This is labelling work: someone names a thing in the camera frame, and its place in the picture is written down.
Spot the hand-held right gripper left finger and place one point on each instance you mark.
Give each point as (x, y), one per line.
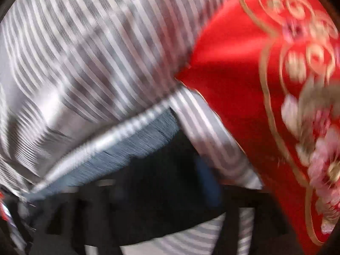
(91, 217)

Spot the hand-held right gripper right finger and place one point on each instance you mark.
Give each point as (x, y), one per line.
(209, 186)

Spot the dark pants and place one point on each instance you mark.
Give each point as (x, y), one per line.
(159, 191)

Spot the red embroidered blanket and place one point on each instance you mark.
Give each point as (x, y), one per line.
(225, 58)

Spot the grey striped bed sheet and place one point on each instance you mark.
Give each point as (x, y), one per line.
(93, 45)

